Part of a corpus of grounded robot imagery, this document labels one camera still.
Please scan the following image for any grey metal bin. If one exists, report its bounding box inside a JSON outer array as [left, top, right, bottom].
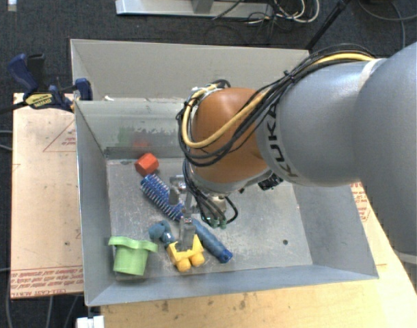
[[70, 38, 379, 308]]

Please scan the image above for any light green plastic cup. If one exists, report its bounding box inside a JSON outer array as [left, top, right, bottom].
[[107, 236, 159, 276]]

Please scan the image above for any red-orange block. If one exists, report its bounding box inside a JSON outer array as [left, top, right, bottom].
[[134, 152, 160, 178]]

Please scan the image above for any yellow toy block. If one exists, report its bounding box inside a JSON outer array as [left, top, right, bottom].
[[165, 233, 206, 273]]

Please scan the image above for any teal toy figure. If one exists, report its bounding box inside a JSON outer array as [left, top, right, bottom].
[[148, 220, 177, 246]]

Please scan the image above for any brown cardboard board, red print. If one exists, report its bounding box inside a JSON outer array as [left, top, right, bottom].
[[10, 92, 389, 300]]

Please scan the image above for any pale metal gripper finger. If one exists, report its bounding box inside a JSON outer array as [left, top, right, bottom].
[[178, 217, 197, 252], [168, 175, 189, 206]]

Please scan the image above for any blue hair brush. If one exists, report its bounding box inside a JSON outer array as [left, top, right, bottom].
[[139, 173, 234, 264]]

